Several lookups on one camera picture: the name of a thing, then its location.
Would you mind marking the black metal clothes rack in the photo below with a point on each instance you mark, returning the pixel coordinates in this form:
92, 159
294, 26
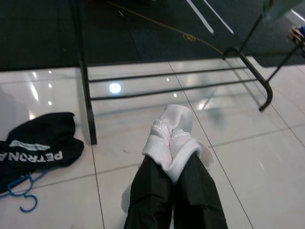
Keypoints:
91, 119

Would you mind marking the black Petronas garment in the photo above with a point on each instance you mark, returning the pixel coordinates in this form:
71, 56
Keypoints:
47, 133

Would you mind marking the blue plastic hanger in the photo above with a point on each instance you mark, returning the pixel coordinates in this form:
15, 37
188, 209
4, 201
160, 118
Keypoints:
29, 183

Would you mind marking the white shirt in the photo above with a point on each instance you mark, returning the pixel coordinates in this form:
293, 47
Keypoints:
176, 119

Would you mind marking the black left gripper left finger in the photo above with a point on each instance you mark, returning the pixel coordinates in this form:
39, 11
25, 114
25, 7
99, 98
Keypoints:
147, 195

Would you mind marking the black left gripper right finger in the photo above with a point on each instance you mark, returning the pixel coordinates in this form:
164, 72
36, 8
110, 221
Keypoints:
197, 195

